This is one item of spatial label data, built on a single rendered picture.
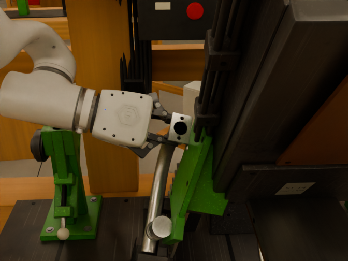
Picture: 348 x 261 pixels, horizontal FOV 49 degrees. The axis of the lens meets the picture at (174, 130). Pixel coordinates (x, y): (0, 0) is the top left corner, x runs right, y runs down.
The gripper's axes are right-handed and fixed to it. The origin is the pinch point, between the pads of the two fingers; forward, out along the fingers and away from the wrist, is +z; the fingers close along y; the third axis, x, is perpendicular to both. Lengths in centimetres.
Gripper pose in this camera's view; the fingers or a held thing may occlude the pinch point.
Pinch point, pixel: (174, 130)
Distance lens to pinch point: 73.4
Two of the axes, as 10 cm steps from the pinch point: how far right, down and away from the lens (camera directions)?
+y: 1.6, -9.4, 2.9
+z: 9.6, 2.1, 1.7
